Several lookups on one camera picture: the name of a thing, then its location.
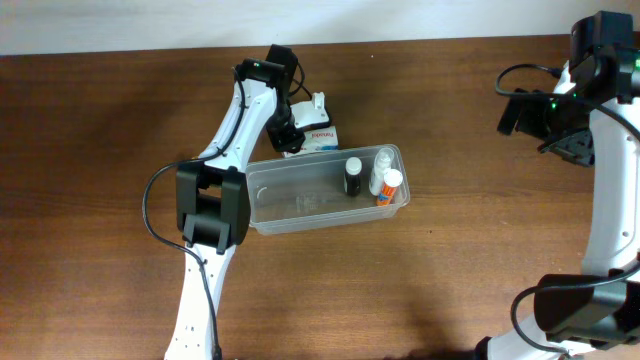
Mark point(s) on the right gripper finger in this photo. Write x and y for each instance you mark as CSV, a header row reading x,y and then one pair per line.
x,y
509,118
575,146

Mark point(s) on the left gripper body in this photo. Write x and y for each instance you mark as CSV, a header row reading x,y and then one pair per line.
x,y
285,136

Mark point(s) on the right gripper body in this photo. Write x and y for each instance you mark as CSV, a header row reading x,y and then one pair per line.
x,y
528,117

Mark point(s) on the white Panadol box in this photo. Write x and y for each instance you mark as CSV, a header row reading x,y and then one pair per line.
x,y
320,140

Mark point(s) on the clear plastic container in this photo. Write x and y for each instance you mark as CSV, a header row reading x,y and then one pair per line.
x,y
307,192

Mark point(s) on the dark bottle white cap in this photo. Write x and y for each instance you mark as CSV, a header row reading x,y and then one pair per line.
x,y
352,180

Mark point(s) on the white spray bottle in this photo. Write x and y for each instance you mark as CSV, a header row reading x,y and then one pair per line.
x,y
382,162

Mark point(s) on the orange tube white cap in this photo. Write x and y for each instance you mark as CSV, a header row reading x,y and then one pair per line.
x,y
392,180

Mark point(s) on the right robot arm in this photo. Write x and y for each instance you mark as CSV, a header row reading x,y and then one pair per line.
x,y
591,119

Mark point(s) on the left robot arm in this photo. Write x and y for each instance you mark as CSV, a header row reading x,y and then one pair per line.
x,y
212,198

